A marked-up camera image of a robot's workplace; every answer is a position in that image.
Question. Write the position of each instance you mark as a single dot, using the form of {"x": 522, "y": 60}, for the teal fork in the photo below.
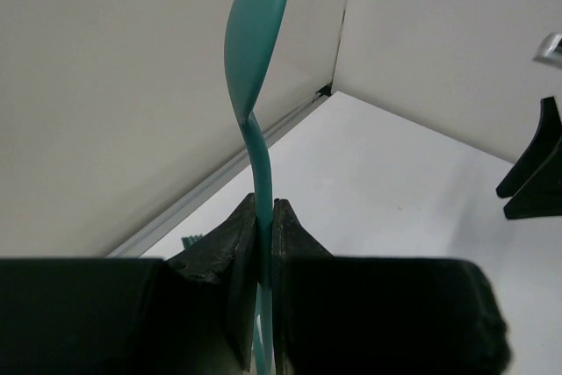
{"x": 190, "y": 240}

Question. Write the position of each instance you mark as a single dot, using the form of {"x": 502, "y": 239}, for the teal spoon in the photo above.
{"x": 250, "y": 38}

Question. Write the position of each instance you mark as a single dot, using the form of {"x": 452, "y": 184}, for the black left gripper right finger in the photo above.
{"x": 379, "y": 315}

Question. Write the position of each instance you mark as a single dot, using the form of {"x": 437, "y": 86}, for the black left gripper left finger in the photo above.
{"x": 190, "y": 314}

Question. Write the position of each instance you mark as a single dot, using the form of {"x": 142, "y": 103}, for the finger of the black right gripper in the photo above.
{"x": 540, "y": 196}
{"x": 543, "y": 143}

